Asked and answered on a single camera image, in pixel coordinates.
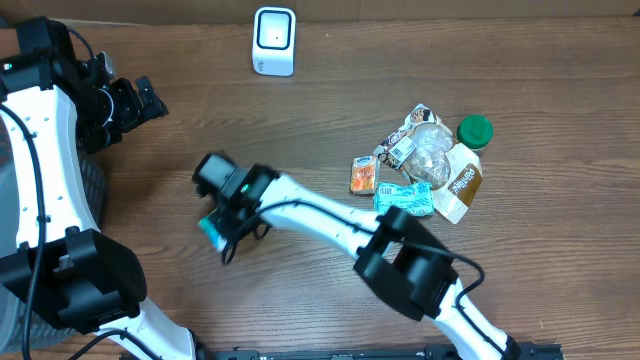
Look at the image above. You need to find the teal snack packet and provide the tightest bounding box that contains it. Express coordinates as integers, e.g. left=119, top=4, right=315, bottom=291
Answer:
left=373, top=182, right=435, bottom=217

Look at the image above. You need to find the green lid jar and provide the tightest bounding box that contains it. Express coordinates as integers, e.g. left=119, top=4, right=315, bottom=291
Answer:
left=456, top=114, right=494, bottom=152

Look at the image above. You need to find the beige Pantree snack bag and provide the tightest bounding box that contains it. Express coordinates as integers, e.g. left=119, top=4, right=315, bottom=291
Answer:
left=373, top=104, right=483, bottom=224

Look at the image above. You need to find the teal tissue pack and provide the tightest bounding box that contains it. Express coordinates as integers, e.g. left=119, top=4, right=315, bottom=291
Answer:
left=198, top=212, right=227, bottom=253

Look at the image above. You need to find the cardboard backdrop panel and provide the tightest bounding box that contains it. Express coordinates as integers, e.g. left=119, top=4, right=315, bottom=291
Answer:
left=1, top=0, right=639, bottom=25

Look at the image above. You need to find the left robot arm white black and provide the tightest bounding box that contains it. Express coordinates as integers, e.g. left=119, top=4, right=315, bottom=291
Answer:
left=1, top=17, right=206, bottom=359

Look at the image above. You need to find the grey plastic mesh basket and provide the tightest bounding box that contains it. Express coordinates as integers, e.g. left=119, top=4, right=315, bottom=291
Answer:
left=1, top=125, right=107, bottom=354

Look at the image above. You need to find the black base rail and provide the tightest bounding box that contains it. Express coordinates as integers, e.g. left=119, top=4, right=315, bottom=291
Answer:
left=209, top=342, right=565, bottom=360

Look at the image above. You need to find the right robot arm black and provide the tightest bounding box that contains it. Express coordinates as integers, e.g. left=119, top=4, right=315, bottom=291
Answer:
left=192, top=152, right=521, bottom=359

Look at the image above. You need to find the white barcode scanner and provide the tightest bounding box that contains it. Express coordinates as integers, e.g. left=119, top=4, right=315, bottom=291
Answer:
left=252, top=6, right=296, bottom=77

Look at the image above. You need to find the orange tissue pack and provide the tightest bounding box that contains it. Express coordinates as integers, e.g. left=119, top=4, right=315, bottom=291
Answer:
left=350, top=155, right=379, bottom=195

